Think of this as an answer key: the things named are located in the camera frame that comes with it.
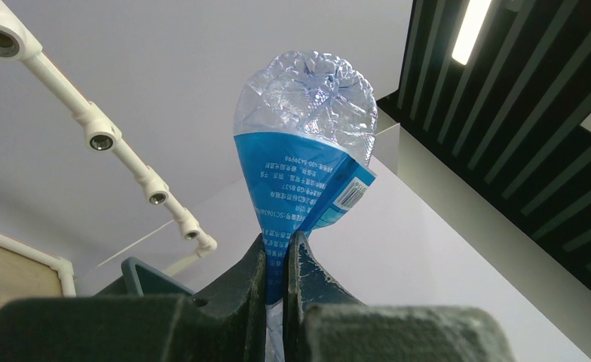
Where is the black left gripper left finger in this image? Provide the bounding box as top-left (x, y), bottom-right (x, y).
top-left (0, 239), bottom-right (266, 361)

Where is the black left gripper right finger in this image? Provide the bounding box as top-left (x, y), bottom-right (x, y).
top-left (283, 232), bottom-right (515, 361)

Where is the blue label water bottle front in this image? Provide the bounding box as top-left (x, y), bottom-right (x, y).
top-left (234, 51), bottom-right (378, 361)

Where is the dark green plastic bin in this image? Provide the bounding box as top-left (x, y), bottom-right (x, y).
top-left (95, 257), bottom-right (194, 296)

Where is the ceiling light strip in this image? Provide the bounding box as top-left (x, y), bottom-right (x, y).
top-left (452, 0), bottom-right (492, 65)

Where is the white PVC pipe frame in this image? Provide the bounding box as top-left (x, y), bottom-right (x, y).
top-left (0, 1), bottom-right (218, 278)

